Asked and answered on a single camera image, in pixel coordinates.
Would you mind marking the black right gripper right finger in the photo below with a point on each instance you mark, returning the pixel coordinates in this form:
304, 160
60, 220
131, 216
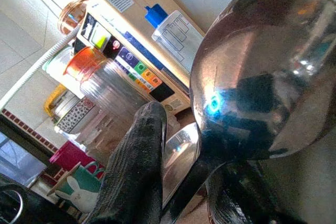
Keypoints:
249, 197

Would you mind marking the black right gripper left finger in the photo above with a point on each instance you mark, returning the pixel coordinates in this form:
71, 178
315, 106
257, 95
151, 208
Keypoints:
136, 155

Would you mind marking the steel bowl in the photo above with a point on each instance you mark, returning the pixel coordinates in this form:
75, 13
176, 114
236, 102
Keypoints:
181, 150

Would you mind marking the steel spoon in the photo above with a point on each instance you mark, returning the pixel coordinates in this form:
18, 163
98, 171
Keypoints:
262, 51

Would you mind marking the clear jar with pink lid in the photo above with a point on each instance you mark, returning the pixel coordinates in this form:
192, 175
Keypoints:
105, 137

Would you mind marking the pink plastic box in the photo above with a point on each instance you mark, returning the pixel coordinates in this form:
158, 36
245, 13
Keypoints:
71, 155

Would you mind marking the green bunny mug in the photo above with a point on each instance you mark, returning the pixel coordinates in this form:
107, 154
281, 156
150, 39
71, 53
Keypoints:
78, 187

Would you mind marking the patterned bowl with green lid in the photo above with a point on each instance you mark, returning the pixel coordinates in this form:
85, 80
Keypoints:
76, 116

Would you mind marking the clear jar with orange lid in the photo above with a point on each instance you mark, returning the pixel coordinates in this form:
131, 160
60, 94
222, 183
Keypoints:
105, 87

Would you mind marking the black kettle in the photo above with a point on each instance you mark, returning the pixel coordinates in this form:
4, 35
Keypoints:
26, 203

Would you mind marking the white jar with green lid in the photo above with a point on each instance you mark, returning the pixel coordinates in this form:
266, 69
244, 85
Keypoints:
59, 64

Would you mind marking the green soap bottle blue cap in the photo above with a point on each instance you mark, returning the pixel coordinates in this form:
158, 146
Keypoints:
176, 40

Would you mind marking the cream water ionizer machine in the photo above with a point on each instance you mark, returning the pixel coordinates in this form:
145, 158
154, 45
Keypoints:
123, 16

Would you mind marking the copper coloured round lid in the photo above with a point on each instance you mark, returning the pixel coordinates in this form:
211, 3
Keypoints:
72, 14

